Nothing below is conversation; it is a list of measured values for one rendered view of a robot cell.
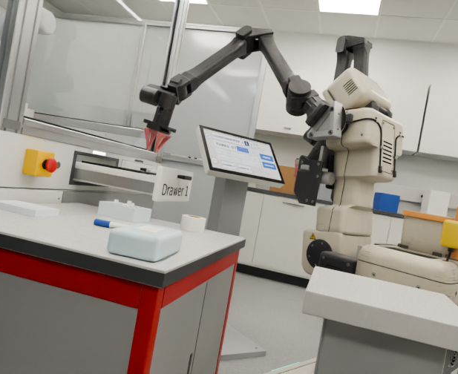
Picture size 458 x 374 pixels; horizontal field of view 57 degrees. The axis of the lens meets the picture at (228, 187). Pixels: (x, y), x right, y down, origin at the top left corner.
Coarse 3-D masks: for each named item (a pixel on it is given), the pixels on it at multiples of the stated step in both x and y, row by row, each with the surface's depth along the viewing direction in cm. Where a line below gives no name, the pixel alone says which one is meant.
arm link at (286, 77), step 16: (256, 32) 164; (272, 32) 164; (256, 48) 169; (272, 48) 159; (272, 64) 155; (288, 64) 154; (288, 80) 145; (304, 80) 143; (304, 96) 140; (288, 112) 147
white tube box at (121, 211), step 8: (104, 208) 120; (112, 208) 119; (120, 208) 118; (128, 208) 117; (136, 208) 120; (144, 208) 124; (112, 216) 119; (120, 216) 118; (128, 216) 117; (136, 216) 118; (144, 216) 121
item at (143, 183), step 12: (84, 168) 139; (96, 168) 138; (108, 168) 137; (84, 180) 139; (96, 180) 137; (108, 180) 136; (120, 180) 135; (132, 180) 134; (144, 180) 133; (144, 192) 133
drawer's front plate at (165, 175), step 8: (160, 168) 130; (168, 168) 134; (160, 176) 130; (168, 176) 135; (176, 176) 142; (192, 176) 158; (160, 184) 131; (168, 184) 136; (176, 184) 143; (184, 184) 151; (160, 192) 132; (168, 192) 138; (184, 192) 152; (160, 200) 133; (168, 200) 139; (176, 200) 146; (184, 200) 154
